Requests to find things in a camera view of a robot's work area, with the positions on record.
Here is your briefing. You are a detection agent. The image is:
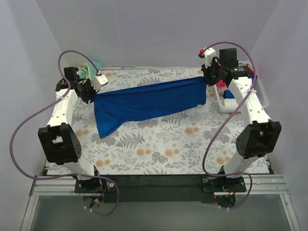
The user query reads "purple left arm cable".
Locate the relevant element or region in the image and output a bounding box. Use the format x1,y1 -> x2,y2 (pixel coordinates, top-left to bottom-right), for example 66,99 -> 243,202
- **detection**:
10,50 -> 120,216

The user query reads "blue rolled towel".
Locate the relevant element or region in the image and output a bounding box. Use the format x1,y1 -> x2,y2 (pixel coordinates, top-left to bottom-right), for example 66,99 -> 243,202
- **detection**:
223,90 -> 235,99

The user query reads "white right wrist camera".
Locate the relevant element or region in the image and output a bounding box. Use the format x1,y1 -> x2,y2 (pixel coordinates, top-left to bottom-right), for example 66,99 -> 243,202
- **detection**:
198,47 -> 216,68

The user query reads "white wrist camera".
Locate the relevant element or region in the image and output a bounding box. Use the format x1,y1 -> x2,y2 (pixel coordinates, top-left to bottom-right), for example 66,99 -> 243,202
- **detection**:
198,47 -> 216,68
91,75 -> 108,91

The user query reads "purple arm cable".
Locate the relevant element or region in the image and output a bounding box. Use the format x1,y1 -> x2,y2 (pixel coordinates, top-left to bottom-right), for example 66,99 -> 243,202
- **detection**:
10,50 -> 120,216
201,42 -> 256,210

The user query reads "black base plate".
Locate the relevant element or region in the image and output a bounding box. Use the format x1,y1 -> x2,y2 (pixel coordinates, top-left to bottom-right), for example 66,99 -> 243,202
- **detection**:
74,175 -> 246,204

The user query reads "white rolled towel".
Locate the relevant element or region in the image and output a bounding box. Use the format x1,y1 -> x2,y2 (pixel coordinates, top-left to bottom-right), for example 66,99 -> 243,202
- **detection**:
222,99 -> 238,113

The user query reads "white plastic basket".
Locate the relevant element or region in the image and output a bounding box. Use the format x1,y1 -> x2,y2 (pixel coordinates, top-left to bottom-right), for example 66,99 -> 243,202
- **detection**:
214,61 -> 269,114

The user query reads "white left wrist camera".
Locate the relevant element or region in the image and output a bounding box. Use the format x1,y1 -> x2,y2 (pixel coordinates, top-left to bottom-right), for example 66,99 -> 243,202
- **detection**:
91,75 -> 108,91

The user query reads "aluminium front rail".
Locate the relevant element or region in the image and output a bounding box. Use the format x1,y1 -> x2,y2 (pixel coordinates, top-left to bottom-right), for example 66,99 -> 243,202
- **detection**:
31,174 -> 288,195

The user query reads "hot pink rolled towel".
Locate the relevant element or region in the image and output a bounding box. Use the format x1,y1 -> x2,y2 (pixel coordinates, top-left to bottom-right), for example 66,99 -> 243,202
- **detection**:
216,80 -> 228,93

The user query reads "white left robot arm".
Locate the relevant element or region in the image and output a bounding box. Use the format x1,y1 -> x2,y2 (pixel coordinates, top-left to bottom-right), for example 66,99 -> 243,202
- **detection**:
38,67 -> 103,193

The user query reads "green yellow cloth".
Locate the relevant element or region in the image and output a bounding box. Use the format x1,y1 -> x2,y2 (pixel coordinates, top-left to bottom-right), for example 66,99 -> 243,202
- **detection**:
82,61 -> 102,78

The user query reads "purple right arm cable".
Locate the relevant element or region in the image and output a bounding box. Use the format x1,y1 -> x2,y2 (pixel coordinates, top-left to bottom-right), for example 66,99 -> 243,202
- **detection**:
201,42 -> 256,210

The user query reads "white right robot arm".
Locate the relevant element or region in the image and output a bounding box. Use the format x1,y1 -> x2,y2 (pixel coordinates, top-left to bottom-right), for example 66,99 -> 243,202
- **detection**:
199,48 -> 282,192

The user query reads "floral patterned table mat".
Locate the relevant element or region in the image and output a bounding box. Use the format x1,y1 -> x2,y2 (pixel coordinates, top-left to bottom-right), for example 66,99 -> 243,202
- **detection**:
47,68 -> 270,176

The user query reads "blue towel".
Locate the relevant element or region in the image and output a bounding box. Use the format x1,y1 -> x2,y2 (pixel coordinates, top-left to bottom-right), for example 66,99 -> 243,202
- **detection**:
223,90 -> 235,99
93,77 -> 207,138

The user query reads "red blue patterned cloth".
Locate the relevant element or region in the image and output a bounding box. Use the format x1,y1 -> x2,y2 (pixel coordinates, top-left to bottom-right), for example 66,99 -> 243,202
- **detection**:
245,63 -> 254,76

